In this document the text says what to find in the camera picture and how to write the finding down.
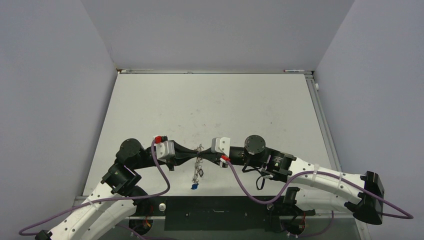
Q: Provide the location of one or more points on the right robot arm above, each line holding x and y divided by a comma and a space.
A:
360, 194

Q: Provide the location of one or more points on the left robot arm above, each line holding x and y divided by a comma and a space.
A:
118, 195

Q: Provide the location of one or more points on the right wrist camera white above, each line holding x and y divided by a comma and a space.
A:
221, 145

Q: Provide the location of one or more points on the red white marker pen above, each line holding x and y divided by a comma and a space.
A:
294, 71

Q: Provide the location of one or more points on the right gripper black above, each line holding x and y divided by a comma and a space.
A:
214, 158

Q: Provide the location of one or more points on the metal disc keyring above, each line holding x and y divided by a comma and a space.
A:
197, 166

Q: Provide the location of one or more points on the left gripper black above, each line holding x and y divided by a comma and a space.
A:
182, 154

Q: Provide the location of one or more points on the aluminium table frame rail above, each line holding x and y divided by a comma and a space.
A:
321, 150

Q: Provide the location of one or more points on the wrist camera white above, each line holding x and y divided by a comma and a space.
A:
221, 145
165, 150

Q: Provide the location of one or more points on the key with blue tag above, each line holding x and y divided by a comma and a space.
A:
194, 186

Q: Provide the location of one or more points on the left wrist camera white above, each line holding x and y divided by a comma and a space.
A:
165, 150

